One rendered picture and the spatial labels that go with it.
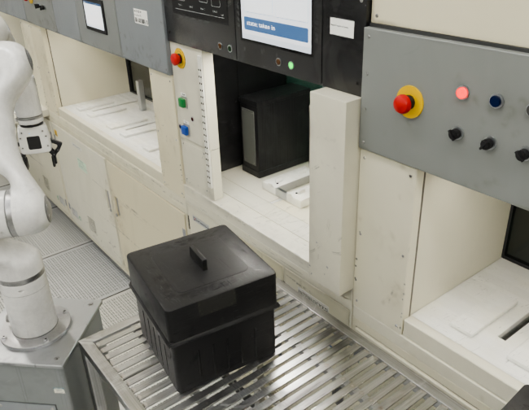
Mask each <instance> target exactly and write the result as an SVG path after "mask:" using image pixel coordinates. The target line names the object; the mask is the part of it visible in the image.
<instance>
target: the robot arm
mask: <svg viewBox="0 0 529 410"><path fill-rule="evenodd" d="M14 111H15V115H16V117H17V118H14ZM43 120H44V118H43V114H42V107H41V104H40V99H39V96H38V92H37V85H36V81H35V77H34V75H33V61H32V58H31V56H30V54H29V52H28V50H26V49H25V48H24V47H23V46H22V45H21V44H19V43H17V42H15V39H14V37H13V35H12V33H11V30H10V29H9V27H8V25H7V22H6V21H5V20H4V19H3V18H2V17H1V16H0V174H1V175H3V176H4V177H5V178H6V179H7V180H8V181H9V182H10V185H11V188H10V189H9V190H1V191H0V291H1V294H2V299H3V302H4V305H5V308H6V310H7V314H6V322H5V323H4V324H3V325H2V327H1V329H0V340H1V342H2V344H3V345H4V346H5V347H7V348H9V349H12V350H14V351H32V350H36V349H39V348H42V347H46V346H48V345H50V344H51V343H53V342H55V341H57V340H58V339H60V338H61V337H62V336H64V335H65V334H66V332H67V331H68V329H69V327H70V325H71V322H72V320H71V316H70V313H69V311H68V310H67V309H66V308H64V307H61V306H59V305H55V304H54V302H53V299H52V295H51V292H50V286H49V282H48V279H47V275H46V270H45V266H44V263H43V259H42V255H41V253H40V251H39V250H38V249H37V248H36V247H35V246H33V245H30V244H28V243H25V242H21V241H17V240H15V239H12V238H13V237H20V236H27V235H32V234H35V233H40V232H41V231H43V230H44V229H46V228H47V227H48V226H49V225H50V223H51V220H52V218H53V217H52V208H51V205H50V200H49V199H48V198H47V197H46V195H45V193H44V192H43V190H42V189H41V187H40V186H39V185H38V183H36V181H35V180H34V179H33V177H32V175H31V174H30V172H29V171H28V169H29V164H28V158H27V157H26V155H32V154H40V153H46V152H49V153H50V154H52V156H51V158H52V163H53V166H54V167H55V166H56V164H57V163H58V160H57V157H56V155H57V153H58V152H59V150H60V148H61V146H62V144H63V143H62V142H60V141H58V140H55V139H54V138H51V137H50V133H49V130H48V128H47V126H46V123H45V121H43ZM15 122H18V123H19V125H18V126H17V132H18V138H19V142H17V136H16V131H15ZM52 143H54V144H56V145H57V147H56V149H53V148H52ZM19 147H20V149H19ZM20 151H21V153H20Z"/></svg>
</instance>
